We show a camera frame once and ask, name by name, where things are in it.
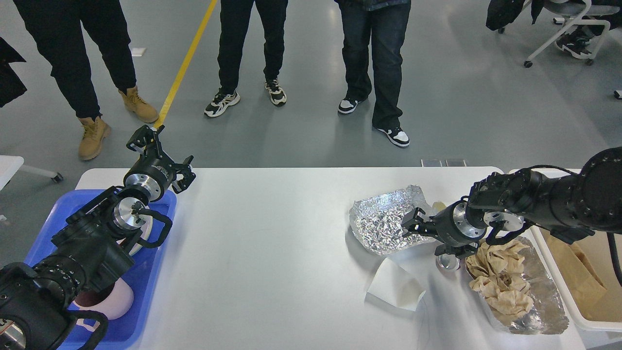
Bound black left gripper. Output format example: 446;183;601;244
123;124;196;202

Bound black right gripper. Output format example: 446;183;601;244
401;201;488;258

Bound aluminium foil sheet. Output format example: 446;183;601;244
349;185;437;256

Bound white paper sheet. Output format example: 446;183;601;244
367;258;426;312

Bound pink plate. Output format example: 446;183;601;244
129;216;154;256

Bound brown paper bag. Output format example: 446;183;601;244
546;235;608;320

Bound pink mug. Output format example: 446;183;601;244
73;278;134;320

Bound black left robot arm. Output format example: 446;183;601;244
0;125;196;350

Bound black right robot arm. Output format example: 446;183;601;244
402;147;622;280

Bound crushed red soda can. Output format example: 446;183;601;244
435;253;461;272

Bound white paper cup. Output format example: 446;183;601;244
432;201;447;213

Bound floor outlet plates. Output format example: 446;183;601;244
421;158;468;168

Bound foil tray with brown paper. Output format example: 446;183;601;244
465;237;570;335

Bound blue plastic tray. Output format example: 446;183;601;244
24;189;166;350

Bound white side table left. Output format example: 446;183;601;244
0;155;64;190

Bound person in black-white sneakers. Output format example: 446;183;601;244
204;0;289;118

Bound person in tan boots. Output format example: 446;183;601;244
14;0;158;161

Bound white plastic bin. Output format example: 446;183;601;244
507;169;622;333

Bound person in dark jeans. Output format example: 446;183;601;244
337;0;411;148

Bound seated person in background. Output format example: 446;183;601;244
555;11;622;59

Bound white office chair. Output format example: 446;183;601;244
497;0;622;68

